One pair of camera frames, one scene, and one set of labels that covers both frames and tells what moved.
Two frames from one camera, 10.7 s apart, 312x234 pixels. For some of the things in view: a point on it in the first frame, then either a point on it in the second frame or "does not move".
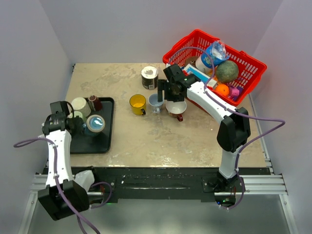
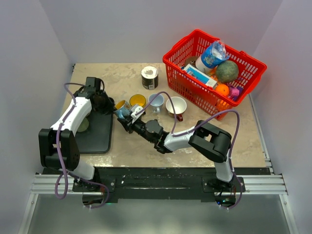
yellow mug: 138,103 does not move
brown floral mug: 176,109 does not move
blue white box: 204,77 does not move
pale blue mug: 156,107 does not move
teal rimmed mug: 95,123 -> 122,109
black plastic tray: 83,144 does not move
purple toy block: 235,92 does not move
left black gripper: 78,122 -> 110,106
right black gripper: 163,85 -> 127,124
